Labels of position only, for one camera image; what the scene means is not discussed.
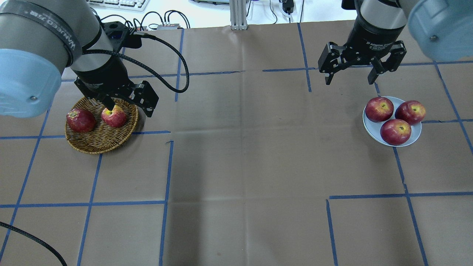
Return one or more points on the light blue plate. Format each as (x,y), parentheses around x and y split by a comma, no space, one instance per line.
(373,128)

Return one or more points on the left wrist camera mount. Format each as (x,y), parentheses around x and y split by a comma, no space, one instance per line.
(121,36)

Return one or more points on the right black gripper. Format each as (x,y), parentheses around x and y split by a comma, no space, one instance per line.
(373,37)

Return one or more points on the dark red apple in basket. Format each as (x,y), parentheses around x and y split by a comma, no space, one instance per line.
(80,120)

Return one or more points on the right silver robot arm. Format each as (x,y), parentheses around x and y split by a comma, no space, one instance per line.
(441,28)

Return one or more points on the white keyboard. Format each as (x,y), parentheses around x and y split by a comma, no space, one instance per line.
(133,5)

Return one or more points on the red apple on plate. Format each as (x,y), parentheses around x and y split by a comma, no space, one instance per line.
(379,109)
(412,112)
(395,132)

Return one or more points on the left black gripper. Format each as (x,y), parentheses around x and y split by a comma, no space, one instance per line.
(104,75)

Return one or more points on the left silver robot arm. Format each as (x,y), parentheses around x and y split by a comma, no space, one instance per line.
(41,38)

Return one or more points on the aluminium frame post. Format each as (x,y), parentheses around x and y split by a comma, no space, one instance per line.
(238,19)

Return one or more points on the yellow-red apple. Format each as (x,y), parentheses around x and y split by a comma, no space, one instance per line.
(115,117)

